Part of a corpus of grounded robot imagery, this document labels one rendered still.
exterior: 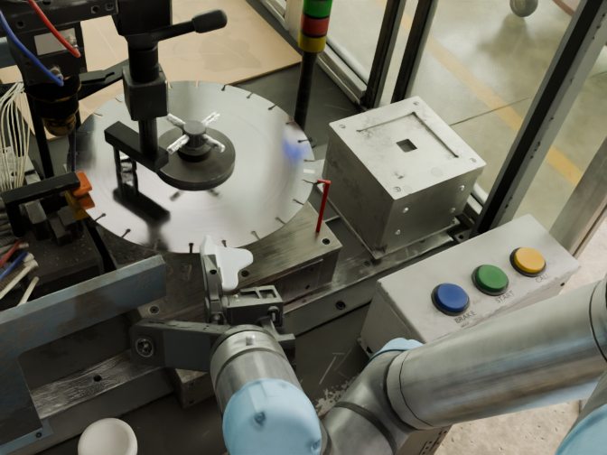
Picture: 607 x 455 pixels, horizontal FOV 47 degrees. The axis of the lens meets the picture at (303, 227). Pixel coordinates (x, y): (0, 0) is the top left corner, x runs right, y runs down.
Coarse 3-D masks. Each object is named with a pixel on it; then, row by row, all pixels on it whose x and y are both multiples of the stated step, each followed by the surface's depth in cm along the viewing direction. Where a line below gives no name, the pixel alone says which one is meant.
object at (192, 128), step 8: (216, 112) 92; (168, 120) 91; (176, 120) 91; (192, 120) 90; (208, 120) 91; (184, 128) 89; (192, 128) 89; (200, 128) 89; (184, 136) 89; (192, 136) 89; (200, 136) 89; (208, 136) 89; (176, 144) 88; (184, 144) 91; (192, 144) 90; (200, 144) 90; (208, 144) 89; (216, 144) 89
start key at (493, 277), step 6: (480, 270) 92; (486, 270) 92; (492, 270) 93; (498, 270) 93; (480, 276) 92; (486, 276) 92; (492, 276) 92; (498, 276) 92; (504, 276) 92; (480, 282) 91; (486, 282) 91; (492, 282) 91; (498, 282) 91; (504, 282) 91; (486, 288) 91; (492, 288) 91; (498, 288) 91
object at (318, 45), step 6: (300, 30) 108; (300, 36) 108; (306, 36) 107; (312, 36) 107; (318, 36) 107; (324, 36) 108; (300, 42) 109; (306, 42) 108; (312, 42) 108; (318, 42) 108; (324, 42) 109; (300, 48) 109; (306, 48) 109; (312, 48) 108; (318, 48) 109; (324, 48) 110
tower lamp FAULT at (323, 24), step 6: (306, 18) 105; (312, 18) 104; (318, 18) 105; (324, 18) 105; (300, 24) 108; (306, 24) 106; (312, 24) 105; (318, 24) 105; (324, 24) 106; (306, 30) 106; (312, 30) 106; (318, 30) 106; (324, 30) 107
